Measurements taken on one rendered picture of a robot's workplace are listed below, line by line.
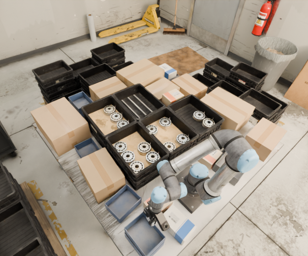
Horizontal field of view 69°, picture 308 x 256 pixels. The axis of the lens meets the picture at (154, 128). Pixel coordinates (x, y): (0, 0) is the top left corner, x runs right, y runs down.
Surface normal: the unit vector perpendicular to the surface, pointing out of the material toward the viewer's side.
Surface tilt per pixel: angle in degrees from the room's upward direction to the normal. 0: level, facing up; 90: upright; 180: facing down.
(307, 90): 75
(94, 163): 0
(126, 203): 0
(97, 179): 0
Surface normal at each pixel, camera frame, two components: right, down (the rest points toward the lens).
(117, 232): 0.05, -0.67
